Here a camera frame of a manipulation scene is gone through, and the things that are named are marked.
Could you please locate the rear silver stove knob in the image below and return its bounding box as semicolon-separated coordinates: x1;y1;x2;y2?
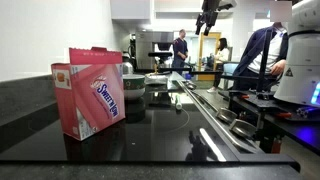
216;108;237;124

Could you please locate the green white marker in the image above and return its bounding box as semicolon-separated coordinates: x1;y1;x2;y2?
175;95;182;110

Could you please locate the silver stove knob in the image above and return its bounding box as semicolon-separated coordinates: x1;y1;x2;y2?
216;108;237;124
230;119;256;139

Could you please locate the stainless steel kettle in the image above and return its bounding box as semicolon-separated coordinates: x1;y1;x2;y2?
122;52;134;74

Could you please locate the white plate on counter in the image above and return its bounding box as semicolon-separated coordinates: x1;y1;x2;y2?
145;75;168;85

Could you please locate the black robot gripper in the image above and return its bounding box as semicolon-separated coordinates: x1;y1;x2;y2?
195;0;237;36

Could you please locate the standing man in dark shirt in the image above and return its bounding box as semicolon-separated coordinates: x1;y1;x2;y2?
172;29;188;68

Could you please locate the white green patterned cup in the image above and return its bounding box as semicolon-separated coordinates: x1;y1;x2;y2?
123;74;145;100

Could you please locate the black camera on stand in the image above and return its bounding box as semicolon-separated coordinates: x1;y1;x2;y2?
148;42;173;74

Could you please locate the front silver stove knob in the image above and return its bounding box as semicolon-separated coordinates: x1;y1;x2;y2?
230;119;256;139

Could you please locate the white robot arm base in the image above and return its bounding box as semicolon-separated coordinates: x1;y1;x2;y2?
274;0;320;107

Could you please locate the black mounting frame with clamps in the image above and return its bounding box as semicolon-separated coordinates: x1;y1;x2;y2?
218;28;320;154

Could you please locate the standing woman in white top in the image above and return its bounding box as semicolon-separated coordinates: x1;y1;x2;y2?
207;38;229;93

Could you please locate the pink Sweet'N Low box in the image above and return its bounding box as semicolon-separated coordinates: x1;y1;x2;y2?
51;47;125;141

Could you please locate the seated person in navy jacket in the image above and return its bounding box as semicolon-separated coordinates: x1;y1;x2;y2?
233;22;288;91

